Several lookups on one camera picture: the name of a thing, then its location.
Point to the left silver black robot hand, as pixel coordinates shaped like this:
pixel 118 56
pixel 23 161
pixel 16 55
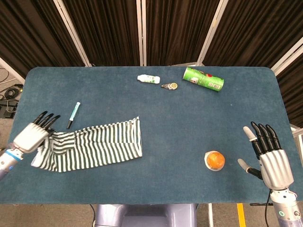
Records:
pixel 30 137

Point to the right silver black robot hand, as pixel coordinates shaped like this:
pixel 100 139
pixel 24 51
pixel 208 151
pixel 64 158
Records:
pixel 275 169

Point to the green white striped shirt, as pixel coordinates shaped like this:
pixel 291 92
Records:
pixel 99 146

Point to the black floor device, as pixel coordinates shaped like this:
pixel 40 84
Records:
pixel 7 111

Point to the green white marker pen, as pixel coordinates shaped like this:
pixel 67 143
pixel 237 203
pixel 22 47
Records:
pixel 73 114

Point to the yellow floor tape strip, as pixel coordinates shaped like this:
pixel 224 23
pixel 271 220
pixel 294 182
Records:
pixel 241 212

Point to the dark brown pleated curtain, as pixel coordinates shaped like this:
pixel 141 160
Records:
pixel 30 30
pixel 293 94
pixel 177 30
pixel 255 30
pixel 106 30

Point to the white table leg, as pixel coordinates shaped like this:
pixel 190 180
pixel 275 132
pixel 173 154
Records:
pixel 210 215

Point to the green chips can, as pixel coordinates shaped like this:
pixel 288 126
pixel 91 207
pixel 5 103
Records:
pixel 203 79

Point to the small white bottle green label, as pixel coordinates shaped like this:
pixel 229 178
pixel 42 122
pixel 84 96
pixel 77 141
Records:
pixel 149 78

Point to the correction tape dispenser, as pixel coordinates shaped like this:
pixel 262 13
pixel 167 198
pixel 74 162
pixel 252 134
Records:
pixel 171 86

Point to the lavender robot torso base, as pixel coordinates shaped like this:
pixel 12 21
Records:
pixel 146 215

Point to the black table bracket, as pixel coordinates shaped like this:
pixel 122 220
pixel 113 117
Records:
pixel 256 204

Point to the white metal frame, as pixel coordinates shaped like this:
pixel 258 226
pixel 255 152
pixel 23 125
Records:
pixel 298 132

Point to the white partition post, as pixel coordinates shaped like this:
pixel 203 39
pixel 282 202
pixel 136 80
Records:
pixel 141 33
pixel 71 30
pixel 211 30
pixel 11 69
pixel 287 59

